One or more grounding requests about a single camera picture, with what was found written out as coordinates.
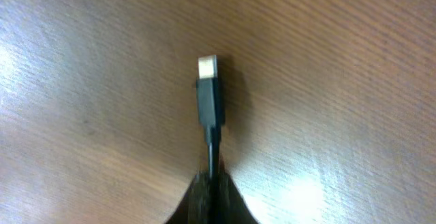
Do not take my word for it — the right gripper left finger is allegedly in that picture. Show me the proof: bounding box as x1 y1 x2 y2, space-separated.
165 172 213 224

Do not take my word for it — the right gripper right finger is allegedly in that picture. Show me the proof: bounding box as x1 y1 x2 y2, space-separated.
215 162 258 224

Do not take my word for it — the black USB charging cable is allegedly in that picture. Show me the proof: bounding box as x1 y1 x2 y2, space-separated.
196 54 225 180

